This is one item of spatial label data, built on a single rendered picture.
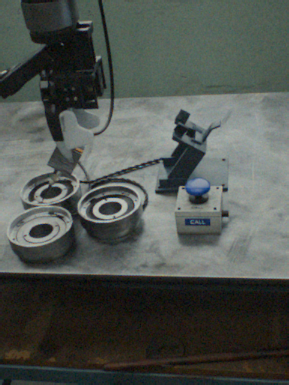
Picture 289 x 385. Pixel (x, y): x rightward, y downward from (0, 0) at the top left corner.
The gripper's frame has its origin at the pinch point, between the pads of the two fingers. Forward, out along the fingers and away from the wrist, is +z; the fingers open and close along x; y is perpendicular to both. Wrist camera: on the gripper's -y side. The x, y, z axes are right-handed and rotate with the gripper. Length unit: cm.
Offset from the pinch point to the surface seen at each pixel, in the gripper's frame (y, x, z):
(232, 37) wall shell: 24, 159, 43
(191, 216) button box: 19.2, -5.5, 9.9
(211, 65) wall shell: 15, 159, 54
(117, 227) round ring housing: 7.4, -6.7, 10.6
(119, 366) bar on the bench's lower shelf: 4.8, -12.5, 37.0
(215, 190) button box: 22.9, 0.0, 8.8
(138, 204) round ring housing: 10.5, -2.5, 9.2
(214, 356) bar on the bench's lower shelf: 21.4, -10.3, 36.9
